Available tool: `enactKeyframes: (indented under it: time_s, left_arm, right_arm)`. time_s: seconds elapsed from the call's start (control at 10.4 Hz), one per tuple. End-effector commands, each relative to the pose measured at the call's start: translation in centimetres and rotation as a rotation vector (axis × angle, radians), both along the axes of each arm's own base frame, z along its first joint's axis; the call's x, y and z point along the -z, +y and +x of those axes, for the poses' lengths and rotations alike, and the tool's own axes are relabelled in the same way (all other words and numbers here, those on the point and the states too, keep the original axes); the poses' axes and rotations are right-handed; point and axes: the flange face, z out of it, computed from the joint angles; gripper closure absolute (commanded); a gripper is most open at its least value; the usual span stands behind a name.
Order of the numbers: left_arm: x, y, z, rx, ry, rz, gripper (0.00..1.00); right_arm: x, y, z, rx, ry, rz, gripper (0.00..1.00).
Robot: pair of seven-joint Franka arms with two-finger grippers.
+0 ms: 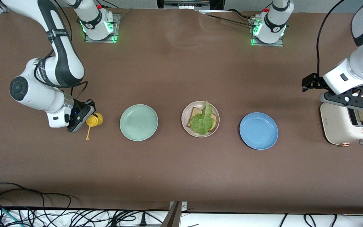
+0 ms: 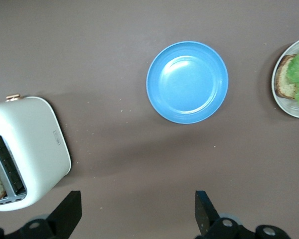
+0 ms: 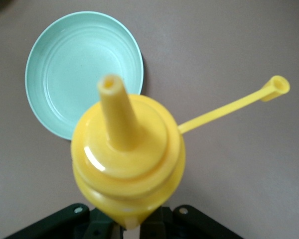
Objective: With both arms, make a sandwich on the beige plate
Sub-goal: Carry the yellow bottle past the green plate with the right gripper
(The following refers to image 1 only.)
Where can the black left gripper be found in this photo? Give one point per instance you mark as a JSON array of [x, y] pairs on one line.
[[312, 81]]

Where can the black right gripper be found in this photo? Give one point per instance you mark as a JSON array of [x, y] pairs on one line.
[[80, 114]]

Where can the yellow mustard squeeze bottle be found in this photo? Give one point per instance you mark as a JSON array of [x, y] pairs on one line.
[[95, 120]]

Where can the green lettuce leaf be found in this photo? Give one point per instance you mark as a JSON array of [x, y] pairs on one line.
[[202, 123]]

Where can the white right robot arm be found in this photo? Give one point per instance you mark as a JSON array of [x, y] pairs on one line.
[[39, 94]]

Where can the green plate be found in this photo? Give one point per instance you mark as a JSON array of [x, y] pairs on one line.
[[139, 122]]

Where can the blue plate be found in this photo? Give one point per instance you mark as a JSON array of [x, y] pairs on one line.
[[258, 130]]

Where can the beige plate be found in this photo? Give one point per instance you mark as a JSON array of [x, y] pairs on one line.
[[184, 121]]

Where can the white toaster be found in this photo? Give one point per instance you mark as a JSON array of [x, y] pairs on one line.
[[337, 126]]

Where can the black power plug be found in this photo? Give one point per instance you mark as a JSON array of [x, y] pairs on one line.
[[142, 220]]

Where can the dark metal fixture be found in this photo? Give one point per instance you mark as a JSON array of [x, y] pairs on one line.
[[186, 4]]

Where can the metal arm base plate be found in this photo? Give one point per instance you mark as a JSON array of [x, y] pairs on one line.
[[117, 28], [268, 45]]

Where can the grey metal bracket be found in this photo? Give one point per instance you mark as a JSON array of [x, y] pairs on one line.
[[173, 217]]

